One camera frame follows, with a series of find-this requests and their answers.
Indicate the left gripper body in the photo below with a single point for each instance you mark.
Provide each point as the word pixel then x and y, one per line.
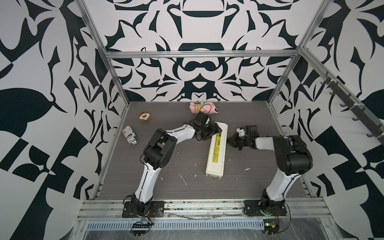
pixel 208 132

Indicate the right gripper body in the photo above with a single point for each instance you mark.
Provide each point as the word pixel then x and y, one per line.
pixel 239 141

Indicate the cream dispenser lid with label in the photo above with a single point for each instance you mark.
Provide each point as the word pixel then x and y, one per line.
pixel 217 152

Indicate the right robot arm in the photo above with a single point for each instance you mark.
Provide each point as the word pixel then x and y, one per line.
pixel 293 160

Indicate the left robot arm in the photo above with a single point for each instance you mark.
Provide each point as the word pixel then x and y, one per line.
pixel 159 151

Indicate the pink plush toy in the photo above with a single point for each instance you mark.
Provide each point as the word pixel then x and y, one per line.
pixel 204 107

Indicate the brown white plush toy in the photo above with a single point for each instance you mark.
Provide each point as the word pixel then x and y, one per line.
pixel 145 116

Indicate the small white printed package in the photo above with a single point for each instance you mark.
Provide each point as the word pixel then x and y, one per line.
pixel 130 136

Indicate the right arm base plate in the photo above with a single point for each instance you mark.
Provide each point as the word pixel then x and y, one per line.
pixel 264 208

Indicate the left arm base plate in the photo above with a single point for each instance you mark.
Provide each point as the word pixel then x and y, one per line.
pixel 150 209

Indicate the right circuit board with wires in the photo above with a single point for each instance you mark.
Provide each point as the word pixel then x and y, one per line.
pixel 271 226

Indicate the circuit board with wires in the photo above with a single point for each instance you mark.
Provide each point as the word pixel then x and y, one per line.
pixel 141 228
pixel 271 226

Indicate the left circuit board with wires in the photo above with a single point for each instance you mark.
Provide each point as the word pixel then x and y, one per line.
pixel 141 228

